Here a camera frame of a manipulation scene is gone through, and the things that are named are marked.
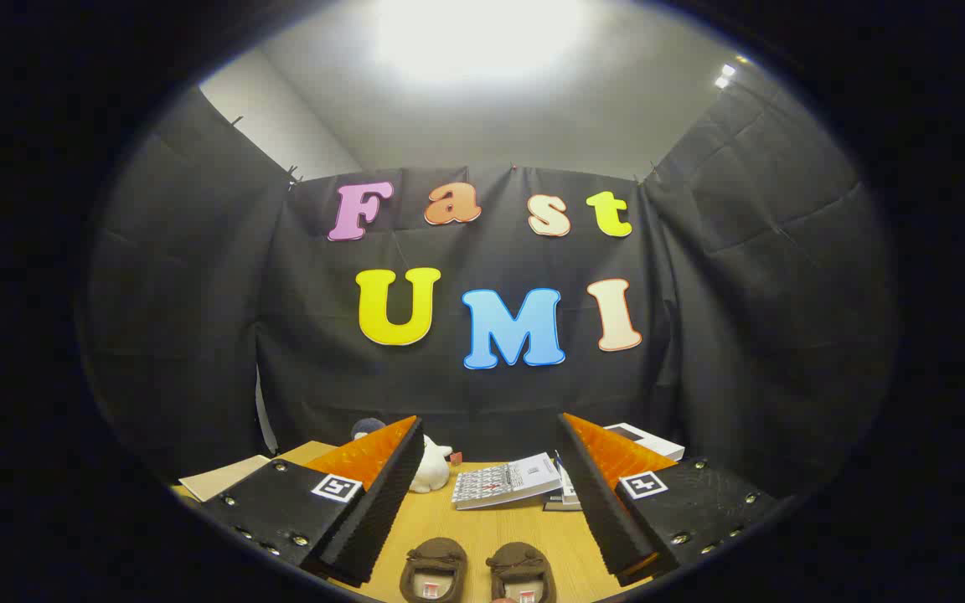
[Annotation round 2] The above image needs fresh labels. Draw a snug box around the plain white book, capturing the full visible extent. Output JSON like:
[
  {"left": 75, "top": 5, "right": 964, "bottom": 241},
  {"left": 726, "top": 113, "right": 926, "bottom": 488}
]
[{"left": 556, "top": 456, "right": 581, "bottom": 506}]

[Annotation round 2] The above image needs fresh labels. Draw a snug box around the white duck plush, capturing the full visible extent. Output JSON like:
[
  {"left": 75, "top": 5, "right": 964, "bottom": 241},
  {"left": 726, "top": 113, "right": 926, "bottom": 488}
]
[{"left": 409, "top": 435, "right": 462, "bottom": 494}]

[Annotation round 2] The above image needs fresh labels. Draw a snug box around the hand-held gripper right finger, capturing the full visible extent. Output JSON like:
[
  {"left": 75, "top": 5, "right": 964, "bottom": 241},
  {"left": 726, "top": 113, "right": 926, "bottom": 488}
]
[{"left": 555, "top": 412, "right": 777, "bottom": 587}]

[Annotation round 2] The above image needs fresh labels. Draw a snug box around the beige fabric storage box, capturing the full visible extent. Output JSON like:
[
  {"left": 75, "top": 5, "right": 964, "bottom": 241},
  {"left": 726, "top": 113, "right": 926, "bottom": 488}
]
[{"left": 178, "top": 455, "right": 272, "bottom": 503}]

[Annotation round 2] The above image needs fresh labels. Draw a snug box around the white book dark cover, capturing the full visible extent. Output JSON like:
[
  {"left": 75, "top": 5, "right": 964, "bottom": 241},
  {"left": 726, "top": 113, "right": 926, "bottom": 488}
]
[{"left": 604, "top": 423, "right": 686, "bottom": 461}]

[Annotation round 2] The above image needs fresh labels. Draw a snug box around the black backdrop cloth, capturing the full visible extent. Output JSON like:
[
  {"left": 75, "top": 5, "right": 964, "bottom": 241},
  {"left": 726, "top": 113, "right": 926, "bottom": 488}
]
[{"left": 80, "top": 63, "right": 898, "bottom": 503}]

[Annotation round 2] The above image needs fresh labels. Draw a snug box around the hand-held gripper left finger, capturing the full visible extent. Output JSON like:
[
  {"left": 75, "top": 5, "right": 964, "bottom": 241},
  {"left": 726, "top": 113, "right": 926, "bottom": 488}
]
[{"left": 202, "top": 416, "right": 426, "bottom": 587}]

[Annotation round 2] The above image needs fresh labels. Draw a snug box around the white patterned cover book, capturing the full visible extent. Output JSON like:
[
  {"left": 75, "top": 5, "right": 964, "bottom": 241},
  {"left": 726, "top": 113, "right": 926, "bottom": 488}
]
[{"left": 452, "top": 453, "right": 563, "bottom": 510}]

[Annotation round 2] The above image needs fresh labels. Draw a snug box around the brown fuzzy slipper shoe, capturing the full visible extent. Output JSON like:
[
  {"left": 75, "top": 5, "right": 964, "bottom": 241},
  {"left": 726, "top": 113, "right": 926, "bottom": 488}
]
[
  {"left": 400, "top": 537, "right": 468, "bottom": 603},
  {"left": 487, "top": 542, "right": 557, "bottom": 603}
]

